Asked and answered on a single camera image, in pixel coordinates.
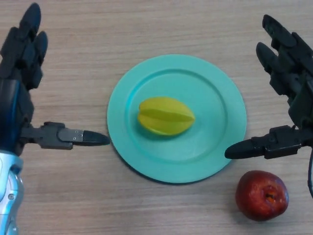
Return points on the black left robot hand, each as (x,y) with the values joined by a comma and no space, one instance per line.
(14,110)

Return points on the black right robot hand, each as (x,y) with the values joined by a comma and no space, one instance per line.
(303,105)

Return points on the yellow starfruit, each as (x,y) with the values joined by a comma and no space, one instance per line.
(166,115)

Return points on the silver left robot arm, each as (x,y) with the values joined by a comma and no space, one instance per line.
(9,193)

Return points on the green round plate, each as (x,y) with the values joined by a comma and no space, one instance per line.
(210,122)

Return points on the red apple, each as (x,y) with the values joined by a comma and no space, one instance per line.
(260,195)

